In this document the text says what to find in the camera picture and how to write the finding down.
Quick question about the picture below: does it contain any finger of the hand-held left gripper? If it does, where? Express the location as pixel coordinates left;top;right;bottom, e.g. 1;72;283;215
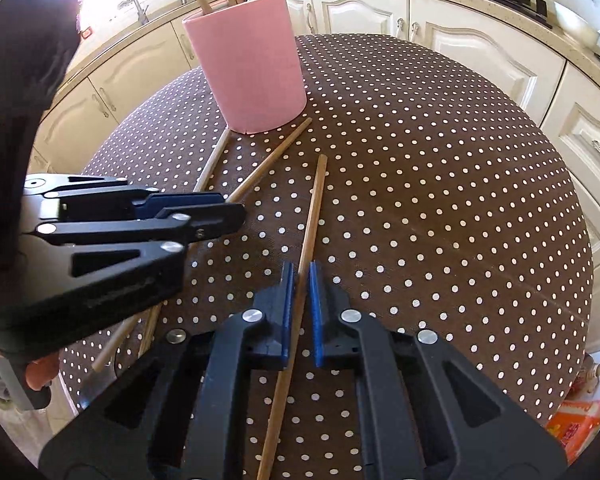
0;202;248;357
22;175;227;222

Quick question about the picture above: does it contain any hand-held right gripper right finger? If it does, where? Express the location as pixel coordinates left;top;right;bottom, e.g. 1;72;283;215
306;261;569;480

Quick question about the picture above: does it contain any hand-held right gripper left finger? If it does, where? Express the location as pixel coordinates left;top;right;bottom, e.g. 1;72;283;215
39;261;297;480

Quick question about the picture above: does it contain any pink cup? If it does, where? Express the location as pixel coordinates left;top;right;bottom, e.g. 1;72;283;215
182;0;308;135

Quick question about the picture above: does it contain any person's left hand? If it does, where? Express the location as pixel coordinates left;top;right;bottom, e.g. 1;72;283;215
24;351;61;392

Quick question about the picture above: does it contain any metal faucet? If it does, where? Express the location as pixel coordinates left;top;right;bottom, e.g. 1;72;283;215
130;0;153;28

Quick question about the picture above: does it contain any brown polka dot tablecloth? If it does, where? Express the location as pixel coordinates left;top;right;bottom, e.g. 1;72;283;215
57;34;595;480

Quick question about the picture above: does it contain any orange packet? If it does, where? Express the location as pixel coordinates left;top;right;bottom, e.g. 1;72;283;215
546;396;600;466

